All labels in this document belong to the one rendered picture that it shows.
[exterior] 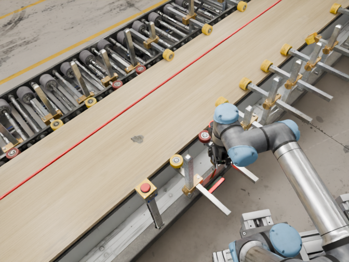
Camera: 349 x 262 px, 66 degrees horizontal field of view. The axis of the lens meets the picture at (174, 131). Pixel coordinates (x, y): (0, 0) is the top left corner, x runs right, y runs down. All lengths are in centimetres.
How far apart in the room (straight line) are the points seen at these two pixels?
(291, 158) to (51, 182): 136
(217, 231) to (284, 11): 203
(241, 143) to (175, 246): 168
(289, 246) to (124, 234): 102
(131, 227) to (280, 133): 122
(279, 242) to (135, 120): 116
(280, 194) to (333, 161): 64
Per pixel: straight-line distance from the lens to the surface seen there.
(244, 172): 164
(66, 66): 250
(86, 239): 169
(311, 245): 149
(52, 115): 213
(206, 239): 237
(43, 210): 170
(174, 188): 184
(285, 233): 112
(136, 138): 172
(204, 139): 169
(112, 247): 179
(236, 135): 80
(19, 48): 468
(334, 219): 77
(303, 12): 286
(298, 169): 80
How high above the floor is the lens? 230
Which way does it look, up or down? 54 degrees down
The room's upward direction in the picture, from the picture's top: 7 degrees counter-clockwise
